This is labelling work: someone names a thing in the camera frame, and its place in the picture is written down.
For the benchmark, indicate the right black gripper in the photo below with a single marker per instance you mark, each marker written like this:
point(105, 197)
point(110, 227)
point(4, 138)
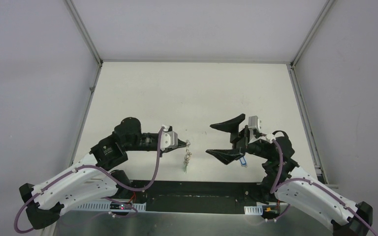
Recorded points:
point(226, 156)

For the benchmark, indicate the left circuit board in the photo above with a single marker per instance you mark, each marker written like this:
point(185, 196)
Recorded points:
point(120, 206)

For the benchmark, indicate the white cable duct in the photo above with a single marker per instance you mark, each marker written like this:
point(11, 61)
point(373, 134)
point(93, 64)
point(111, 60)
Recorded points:
point(253, 210)
point(102, 206)

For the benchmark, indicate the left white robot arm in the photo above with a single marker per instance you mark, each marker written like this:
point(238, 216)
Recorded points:
point(93, 176)

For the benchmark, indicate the metal crescent keyring plate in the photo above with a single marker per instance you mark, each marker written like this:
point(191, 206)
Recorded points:
point(188, 154)

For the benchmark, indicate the left white cable duct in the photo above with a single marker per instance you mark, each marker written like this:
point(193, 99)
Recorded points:
point(102, 206)

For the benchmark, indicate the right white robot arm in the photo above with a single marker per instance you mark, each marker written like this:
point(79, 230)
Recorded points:
point(286, 181)

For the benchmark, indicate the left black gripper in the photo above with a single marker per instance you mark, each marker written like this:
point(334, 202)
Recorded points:
point(161, 154)

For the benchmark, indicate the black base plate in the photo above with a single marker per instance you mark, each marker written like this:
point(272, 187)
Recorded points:
point(199, 197)

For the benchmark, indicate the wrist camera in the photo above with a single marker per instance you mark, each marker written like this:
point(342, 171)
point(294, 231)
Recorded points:
point(255, 128)
point(168, 138)

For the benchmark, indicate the blue key tag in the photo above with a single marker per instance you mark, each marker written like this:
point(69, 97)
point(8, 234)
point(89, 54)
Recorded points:
point(243, 162)

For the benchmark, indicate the right white cable duct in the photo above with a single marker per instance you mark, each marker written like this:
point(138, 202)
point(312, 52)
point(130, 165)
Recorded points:
point(253, 210)

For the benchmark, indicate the circuit board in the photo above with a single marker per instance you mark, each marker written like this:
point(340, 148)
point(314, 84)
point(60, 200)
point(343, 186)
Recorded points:
point(271, 212)
point(120, 206)

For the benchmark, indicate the right circuit board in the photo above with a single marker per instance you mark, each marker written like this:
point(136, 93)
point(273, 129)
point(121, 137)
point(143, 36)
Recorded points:
point(271, 212)

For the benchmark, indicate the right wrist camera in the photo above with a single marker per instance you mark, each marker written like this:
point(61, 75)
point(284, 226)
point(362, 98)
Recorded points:
point(255, 128)

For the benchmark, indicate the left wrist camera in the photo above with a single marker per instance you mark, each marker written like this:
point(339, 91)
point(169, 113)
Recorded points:
point(168, 138)

